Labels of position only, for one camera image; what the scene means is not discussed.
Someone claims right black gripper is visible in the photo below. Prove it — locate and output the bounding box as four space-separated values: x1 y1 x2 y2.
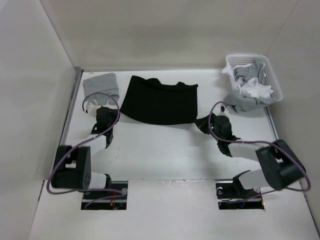
193 113 222 143

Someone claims black tank top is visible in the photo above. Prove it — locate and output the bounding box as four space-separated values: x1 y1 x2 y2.
120 75 198 126

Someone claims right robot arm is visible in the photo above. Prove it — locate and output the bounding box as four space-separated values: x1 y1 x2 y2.
195 114 306 198

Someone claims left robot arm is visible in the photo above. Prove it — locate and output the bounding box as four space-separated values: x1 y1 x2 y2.
47 106 120 200

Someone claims folded grey tank top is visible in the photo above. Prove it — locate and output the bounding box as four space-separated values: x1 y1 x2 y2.
82 73 120 106

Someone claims grey tank top in basket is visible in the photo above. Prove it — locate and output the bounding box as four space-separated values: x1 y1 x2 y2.
224 59 276 112

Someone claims white tank top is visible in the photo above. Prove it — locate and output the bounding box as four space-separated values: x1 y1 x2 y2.
221 63 274 99

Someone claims white plastic basket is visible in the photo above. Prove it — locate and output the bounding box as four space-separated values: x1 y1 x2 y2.
225 53 284 102

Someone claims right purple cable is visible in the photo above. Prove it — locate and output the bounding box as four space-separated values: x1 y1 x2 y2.
208 100 311 205

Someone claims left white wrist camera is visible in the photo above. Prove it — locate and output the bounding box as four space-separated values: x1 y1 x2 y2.
84 100 100 117

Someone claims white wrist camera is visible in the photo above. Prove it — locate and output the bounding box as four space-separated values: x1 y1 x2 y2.
84 100 100 117
219 105 230 117

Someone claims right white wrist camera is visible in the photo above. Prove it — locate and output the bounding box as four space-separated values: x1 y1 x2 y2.
219 105 230 117

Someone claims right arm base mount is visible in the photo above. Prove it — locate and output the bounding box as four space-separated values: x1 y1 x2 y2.
215 170 265 210

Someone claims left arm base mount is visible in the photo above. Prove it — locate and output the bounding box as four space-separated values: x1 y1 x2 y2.
81 181 129 211

